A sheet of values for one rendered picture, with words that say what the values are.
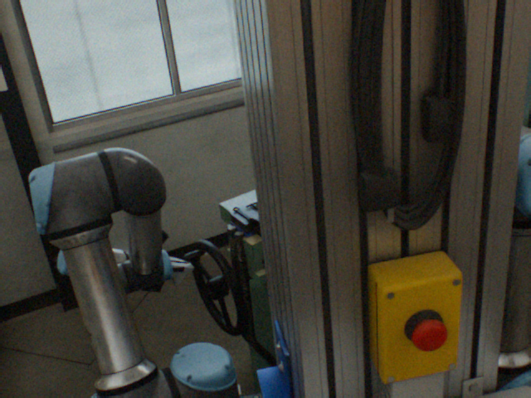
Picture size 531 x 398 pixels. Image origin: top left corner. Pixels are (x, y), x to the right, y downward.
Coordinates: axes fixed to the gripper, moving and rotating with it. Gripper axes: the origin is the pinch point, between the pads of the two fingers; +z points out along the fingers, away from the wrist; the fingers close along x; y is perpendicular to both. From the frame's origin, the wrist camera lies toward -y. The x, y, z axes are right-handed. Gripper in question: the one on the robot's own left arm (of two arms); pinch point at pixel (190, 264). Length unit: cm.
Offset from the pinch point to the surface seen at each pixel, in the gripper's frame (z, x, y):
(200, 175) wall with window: 77, -134, 2
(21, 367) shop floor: 6, -111, 100
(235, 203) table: 24.2, -23.4, -13.6
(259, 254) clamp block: 13.4, 9.7, -9.1
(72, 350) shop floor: 25, -107, 88
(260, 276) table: 15.1, 11.5, -3.4
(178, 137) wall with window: 59, -134, -14
